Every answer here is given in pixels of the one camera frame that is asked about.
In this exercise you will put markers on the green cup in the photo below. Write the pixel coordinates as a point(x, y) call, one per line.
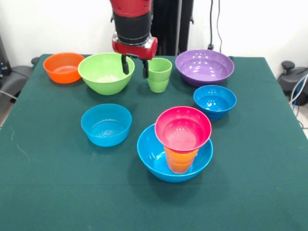
point(160, 81)

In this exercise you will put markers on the black pedestal leg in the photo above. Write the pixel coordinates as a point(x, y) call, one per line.
point(19, 74)
point(288, 79)

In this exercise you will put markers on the dark green table cloth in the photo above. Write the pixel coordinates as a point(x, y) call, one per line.
point(154, 204)

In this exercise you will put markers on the small pink bowl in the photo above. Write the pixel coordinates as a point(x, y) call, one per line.
point(183, 132)

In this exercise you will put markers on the large purple bowl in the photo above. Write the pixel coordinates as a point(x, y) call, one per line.
point(204, 69)

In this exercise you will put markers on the small dark blue bowl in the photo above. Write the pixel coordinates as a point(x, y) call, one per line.
point(214, 110)

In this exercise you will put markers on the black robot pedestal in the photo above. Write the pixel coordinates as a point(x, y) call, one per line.
point(168, 24)

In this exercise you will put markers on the large light blue bowl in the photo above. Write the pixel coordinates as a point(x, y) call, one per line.
point(149, 154)

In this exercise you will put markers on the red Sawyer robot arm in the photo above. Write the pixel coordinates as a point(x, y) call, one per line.
point(132, 21)

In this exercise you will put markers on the small light blue bowl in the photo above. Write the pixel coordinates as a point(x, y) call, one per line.
point(106, 137)

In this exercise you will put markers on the orange cup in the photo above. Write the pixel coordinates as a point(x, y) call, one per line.
point(180, 161)

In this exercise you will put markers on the orange bowl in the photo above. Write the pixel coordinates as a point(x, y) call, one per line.
point(63, 74)

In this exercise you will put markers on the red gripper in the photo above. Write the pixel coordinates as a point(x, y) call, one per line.
point(134, 50)

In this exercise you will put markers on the large green bowl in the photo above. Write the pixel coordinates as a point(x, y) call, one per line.
point(106, 84)

